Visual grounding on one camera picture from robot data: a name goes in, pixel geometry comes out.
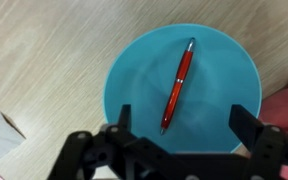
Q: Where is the red cloth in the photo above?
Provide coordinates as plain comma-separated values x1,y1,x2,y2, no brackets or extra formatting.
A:
258,73,288,180

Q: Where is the red pen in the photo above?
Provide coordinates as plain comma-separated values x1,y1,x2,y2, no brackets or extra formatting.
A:
159,37,197,136

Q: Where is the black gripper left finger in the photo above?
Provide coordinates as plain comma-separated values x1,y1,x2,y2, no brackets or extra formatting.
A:
47,104,142,180

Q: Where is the blue round plate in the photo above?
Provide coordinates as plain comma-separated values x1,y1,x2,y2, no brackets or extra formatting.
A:
103,23,263,154

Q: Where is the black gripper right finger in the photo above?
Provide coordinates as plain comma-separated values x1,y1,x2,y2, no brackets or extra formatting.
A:
228,104,288,180

